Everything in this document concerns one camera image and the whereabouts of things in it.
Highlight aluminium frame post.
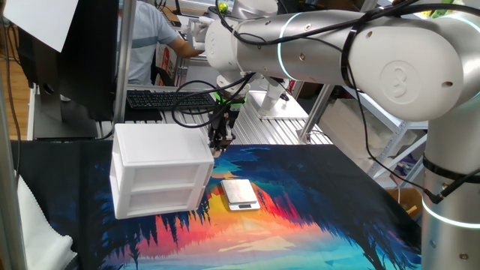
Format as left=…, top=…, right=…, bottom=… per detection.
left=112, top=0, right=138, bottom=125
left=0, top=70, right=28, bottom=270

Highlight brown cardboard box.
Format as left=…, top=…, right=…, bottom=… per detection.
left=385, top=186, right=425, bottom=221

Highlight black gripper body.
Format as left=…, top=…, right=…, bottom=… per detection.
left=208, top=104, right=242, bottom=131

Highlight black computer monitor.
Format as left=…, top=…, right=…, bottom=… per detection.
left=16, top=0, right=121, bottom=140

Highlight white fabric sheet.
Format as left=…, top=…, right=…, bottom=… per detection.
left=16, top=175, right=78, bottom=270

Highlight white drawer cabinet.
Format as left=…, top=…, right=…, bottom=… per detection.
left=109, top=122, right=215, bottom=220

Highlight silver digital scale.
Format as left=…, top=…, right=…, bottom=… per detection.
left=220, top=178, right=262, bottom=212

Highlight white paper sheet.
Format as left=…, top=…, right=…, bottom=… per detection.
left=2, top=0, right=80, bottom=53

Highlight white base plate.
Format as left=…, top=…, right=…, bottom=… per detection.
left=245, top=89, right=309, bottom=121

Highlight white robotic hand device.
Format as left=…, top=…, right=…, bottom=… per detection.
left=185, top=16, right=212, bottom=52

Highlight white foam blocks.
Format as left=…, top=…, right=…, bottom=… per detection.
left=317, top=97, right=406, bottom=173

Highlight colourful landscape print cloth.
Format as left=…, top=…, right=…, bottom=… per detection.
left=10, top=140, right=425, bottom=270

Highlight black keyboard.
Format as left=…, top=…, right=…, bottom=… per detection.
left=126, top=88, right=218, bottom=111

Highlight white metal shelf rack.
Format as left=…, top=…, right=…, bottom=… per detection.
left=299, top=84, right=428, bottom=188

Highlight person in light blue shirt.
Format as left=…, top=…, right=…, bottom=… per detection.
left=118, top=0, right=206, bottom=86

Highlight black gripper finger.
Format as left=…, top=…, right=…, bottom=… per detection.
left=219, top=125, right=236, bottom=153
left=207, top=125, right=222, bottom=151

